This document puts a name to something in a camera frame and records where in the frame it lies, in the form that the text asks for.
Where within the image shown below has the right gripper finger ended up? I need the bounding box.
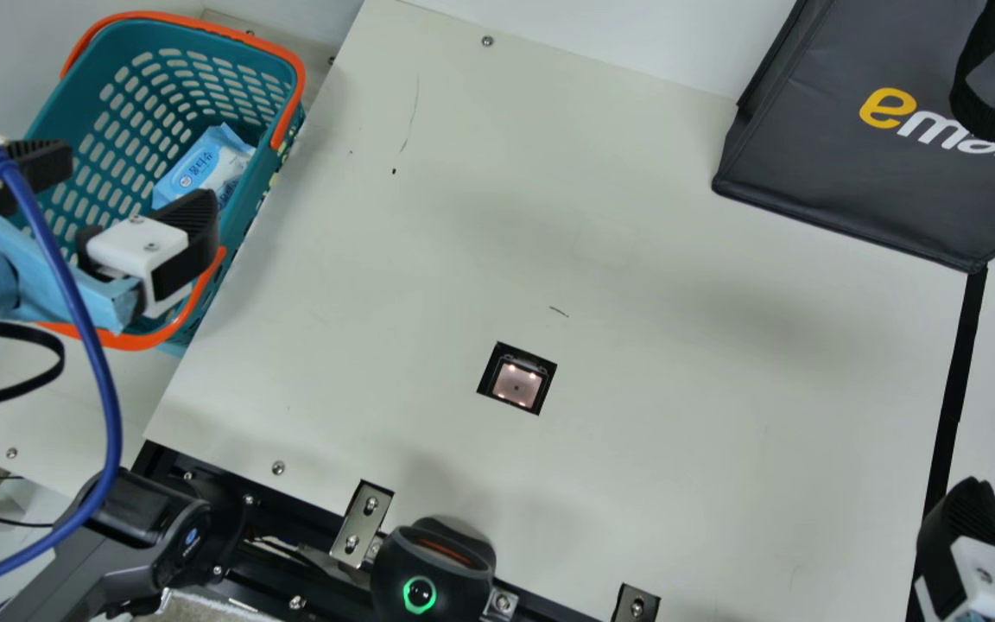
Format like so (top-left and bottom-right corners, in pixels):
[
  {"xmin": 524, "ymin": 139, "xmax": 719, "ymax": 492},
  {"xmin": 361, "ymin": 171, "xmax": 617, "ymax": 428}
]
[{"xmin": 914, "ymin": 477, "xmax": 995, "ymax": 622}]

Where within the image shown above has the blue white wet wipes pack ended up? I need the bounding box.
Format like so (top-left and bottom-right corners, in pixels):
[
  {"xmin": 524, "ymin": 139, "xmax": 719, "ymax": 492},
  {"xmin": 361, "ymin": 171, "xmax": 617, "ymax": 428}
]
[{"xmin": 150, "ymin": 124, "xmax": 257, "ymax": 213}]

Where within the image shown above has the teal shopping basket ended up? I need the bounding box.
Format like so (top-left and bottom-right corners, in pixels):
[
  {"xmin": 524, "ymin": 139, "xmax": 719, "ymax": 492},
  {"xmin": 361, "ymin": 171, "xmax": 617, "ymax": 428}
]
[{"xmin": 12, "ymin": 10, "xmax": 307, "ymax": 357}]

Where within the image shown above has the small square scanner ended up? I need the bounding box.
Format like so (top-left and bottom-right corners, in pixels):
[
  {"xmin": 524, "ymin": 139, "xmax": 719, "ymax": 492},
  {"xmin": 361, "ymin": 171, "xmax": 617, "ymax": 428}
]
[{"xmin": 476, "ymin": 341, "xmax": 559, "ymax": 416}]

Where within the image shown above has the black strip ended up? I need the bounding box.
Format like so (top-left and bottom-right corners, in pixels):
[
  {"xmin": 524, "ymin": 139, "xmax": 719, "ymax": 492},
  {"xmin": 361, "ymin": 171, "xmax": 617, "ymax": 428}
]
[{"xmin": 905, "ymin": 266, "xmax": 989, "ymax": 622}]

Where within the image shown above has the black device with green light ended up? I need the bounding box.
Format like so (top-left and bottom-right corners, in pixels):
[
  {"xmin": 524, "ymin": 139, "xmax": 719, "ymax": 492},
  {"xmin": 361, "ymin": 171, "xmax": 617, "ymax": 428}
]
[{"xmin": 370, "ymin": 517, "xmax": 497, "ymax": 619}]

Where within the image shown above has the black cable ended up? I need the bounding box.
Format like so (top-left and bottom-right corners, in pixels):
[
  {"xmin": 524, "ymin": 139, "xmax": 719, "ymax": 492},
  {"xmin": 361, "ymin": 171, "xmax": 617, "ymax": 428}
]
[{"xmin": 0, "ymin": 315, "xmax": 67, "ymax": 408}]

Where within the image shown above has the blue cable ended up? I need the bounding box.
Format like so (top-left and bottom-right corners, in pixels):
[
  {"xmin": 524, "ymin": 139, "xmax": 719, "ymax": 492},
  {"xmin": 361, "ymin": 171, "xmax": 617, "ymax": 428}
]
[{"xmin": 0, "ymin": 115, "xmax": 124, "ymax": 603}]

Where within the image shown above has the dark grey bag with straps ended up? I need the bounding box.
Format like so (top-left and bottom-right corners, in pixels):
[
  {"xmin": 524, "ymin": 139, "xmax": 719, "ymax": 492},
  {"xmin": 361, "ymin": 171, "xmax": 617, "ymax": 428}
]
[{"xmin": 712, "ymin": 0, "xmax": 995, "ymax": 274}]

